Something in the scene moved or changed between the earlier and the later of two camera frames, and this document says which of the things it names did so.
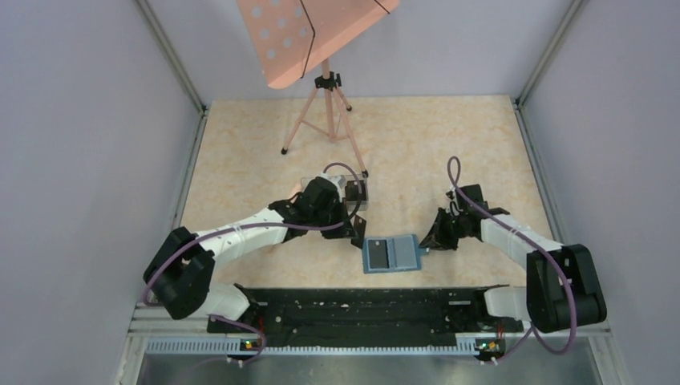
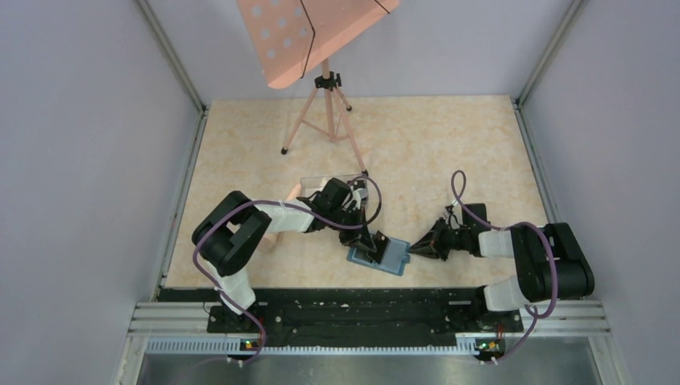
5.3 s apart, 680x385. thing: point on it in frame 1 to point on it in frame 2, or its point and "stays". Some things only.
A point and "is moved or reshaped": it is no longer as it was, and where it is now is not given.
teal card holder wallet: (403, 253) is moved or reshaped
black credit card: (359, 225) is moved or reshaped
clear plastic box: (355, 191) stays
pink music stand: (290, 35) stays
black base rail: (355, 316) stays
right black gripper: (436, 238) to (431, 244)
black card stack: (352, 190) stays
